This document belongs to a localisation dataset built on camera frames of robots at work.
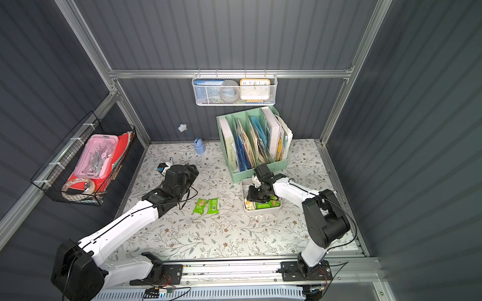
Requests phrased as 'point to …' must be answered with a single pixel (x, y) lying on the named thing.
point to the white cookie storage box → (245, 183)
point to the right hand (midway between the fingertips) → (253, 197)
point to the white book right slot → (274, 132)
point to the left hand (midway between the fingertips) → (192, 168)
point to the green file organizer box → (249, 139)
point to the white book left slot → (230, 142)
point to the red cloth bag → (123, 140)
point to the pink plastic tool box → (97, 158)
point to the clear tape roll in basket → (67, 184)
